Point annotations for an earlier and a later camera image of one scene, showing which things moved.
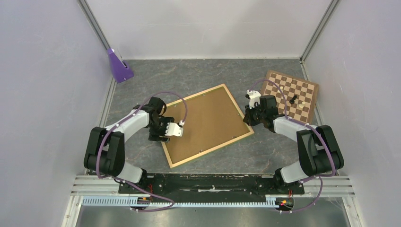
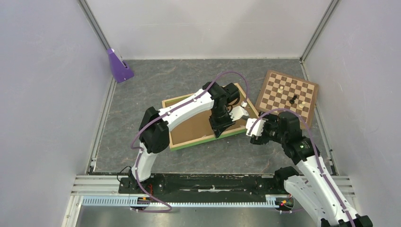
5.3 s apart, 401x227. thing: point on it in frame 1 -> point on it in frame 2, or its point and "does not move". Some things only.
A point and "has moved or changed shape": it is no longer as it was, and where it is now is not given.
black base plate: x=199 y=187 does not move
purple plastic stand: x=120 y=72 does not move
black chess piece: x=292 y=101 does not move
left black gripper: x=155 y=136 -> x=218 y=128
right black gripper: x=248 y=114 -> x=272 y=119
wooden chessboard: x=300 y=95 does not move
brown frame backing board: x=212 y=119 has moved or changed shape
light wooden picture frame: x=215 y=148 -> x=197 y=129
